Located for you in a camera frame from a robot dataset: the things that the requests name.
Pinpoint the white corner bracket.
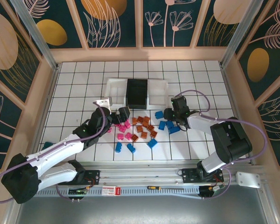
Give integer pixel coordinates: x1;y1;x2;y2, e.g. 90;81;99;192
235;171;261;189

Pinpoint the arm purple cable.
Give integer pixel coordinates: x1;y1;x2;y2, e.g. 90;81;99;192
176;90;269;200
0;101;108;203

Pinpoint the aluminium table side rail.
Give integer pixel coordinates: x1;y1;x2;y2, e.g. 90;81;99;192
220;66;256;164
29;67;61;164

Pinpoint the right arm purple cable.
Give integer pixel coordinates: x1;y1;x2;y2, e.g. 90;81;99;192
176;90;269;200

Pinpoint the yellow black screwdriver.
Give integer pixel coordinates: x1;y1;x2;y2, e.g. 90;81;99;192
147;185;185;191

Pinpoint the red white label tag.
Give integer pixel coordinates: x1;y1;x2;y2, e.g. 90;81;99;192
102;186;121;196

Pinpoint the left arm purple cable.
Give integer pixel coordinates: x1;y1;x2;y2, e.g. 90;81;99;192
0;101;108;203

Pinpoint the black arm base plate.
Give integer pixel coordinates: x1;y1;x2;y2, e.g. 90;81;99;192
182;168;224;184
58;170;101;186

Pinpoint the aluminium frame post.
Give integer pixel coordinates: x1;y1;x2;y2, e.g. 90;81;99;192
9;0;60;70
220;0;264;68

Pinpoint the black plastic bin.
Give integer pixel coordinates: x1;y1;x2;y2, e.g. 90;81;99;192
125;78;149;110

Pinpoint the white plastic bin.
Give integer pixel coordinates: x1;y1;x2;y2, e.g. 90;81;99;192
147;78;169;108
104;78;128;108

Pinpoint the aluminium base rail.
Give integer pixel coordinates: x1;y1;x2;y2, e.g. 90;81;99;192
14;161;268;187

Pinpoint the small circuit board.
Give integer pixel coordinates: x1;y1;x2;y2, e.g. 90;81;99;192
68;188;88;196

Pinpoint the grey slotted cable duct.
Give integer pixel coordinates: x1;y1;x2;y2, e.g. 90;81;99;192
23;186;201;199

